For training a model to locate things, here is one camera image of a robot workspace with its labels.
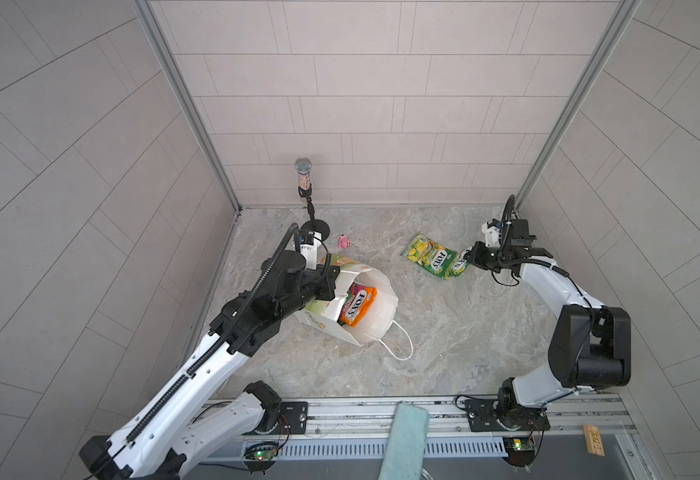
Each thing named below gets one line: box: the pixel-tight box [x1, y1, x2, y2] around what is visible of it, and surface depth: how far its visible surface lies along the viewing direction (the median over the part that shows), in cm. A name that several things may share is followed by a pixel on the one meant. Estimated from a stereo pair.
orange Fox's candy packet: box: [337, 282, 379, 328], surface depth 85 cm
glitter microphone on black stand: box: [295, 157, 330, 241], surface depth 96 cm
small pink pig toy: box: [338, 234, 351, 249], surface depth 104 cm
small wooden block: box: [583, 424, 606, 457], surface depth 69 cm
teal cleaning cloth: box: [378, 402, 430, 480], surface depth 68 cm
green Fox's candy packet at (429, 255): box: [400, 234, 457, 280], surface depth 101 cm
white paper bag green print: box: [294, 255, 414, 362], surface depth 82 cm
